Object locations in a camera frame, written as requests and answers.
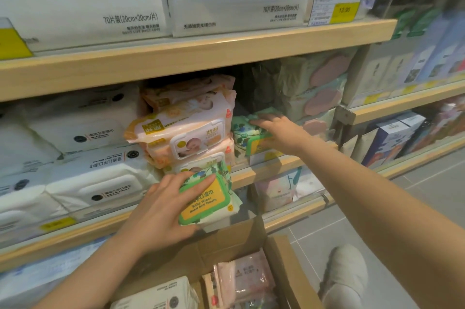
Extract pink small wipes packets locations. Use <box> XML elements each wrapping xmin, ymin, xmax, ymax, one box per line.
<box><xmin>216</xmin><ymin>248</ymin><xmax>277</xmax><ymax>308</ymax></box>

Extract person's right hand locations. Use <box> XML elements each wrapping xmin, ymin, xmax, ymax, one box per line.
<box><xmin>248</xmin><ymin>113</ymin><xmax>311</xmax><ymax>157</ymax></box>

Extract white pack with blue print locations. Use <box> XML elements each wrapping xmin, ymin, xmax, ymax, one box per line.
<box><xmin>0</xmin><ymin>236</ymin><xmax>109</xmax><ymax>309</ymax></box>

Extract white wet wipes packet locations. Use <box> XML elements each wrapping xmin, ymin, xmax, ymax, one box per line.
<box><xmin>108</xmin><ymin>276</ymin><xmax>200</xmax><ymax>309</ymax></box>
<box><xmin>45</xmin><ymin>145</ymin><xmax>164</xmax><ymax>213</ymax></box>
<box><xmin>0</xmin><ymin>170</ymin><xmax>70</xmax><ymax>233</ymax></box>
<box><xmin>0</xmin><ymin>116</ymin><xmax>62</xmax><ymax>179</ymax></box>
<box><xmin>25</xmin><ymin>87</ymin><xmax>146</xmax><ymax>155</ymax></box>

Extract grey metal shelf bracket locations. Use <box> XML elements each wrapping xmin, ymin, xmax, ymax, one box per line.
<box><xmin>333</xmin><ymin>105</ymin><xmax>357</xmax><ymax>146</ymax></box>

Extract person's left forearm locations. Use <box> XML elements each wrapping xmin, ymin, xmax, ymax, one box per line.
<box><xmin>34</xmin><ymin>234</ymin><xmax>146</xmax><ymax>309</ymax></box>

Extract person's left hand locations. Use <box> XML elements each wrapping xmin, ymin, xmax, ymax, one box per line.
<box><xmin>114</xmin><ymin>170</ymin><xmax>217</xmax><ymax>257</ymax></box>

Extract green pink tissue bundle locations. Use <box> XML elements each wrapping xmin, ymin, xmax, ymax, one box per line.
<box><xmin>250</xmin><ymin>47</ymin><xmax>358</xmax><ymax>138</ymax></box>

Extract person's right forearm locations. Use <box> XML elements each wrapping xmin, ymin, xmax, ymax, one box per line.
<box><xmin>296</xmin><ymin>136</ymin><xmax>465</xmax><ymax>309</ymax></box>

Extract brown cardboard box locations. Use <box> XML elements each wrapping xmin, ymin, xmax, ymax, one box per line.
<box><xmin>108</xmin><ymin>216</ymin><xmax>324</xmax><ymax>309</ymax></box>

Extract white shoe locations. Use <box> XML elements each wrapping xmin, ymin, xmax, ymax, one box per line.
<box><xmin>318</xmin><ymin>245</ymin><xmax>370</xmax><ymax>309</ymax></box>

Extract neighbouring wooden shelf unit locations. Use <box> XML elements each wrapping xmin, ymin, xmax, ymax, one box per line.
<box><xmin>334</xmin><ymin>0</ymin><xmax>465</xmax><ymax>179</ymax></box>

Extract wooden store shelving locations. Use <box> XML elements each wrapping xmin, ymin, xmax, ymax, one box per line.
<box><xmin>0</xmin><ymin>18</ymin><xmax>399</xmax><ymax>273</ymax></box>

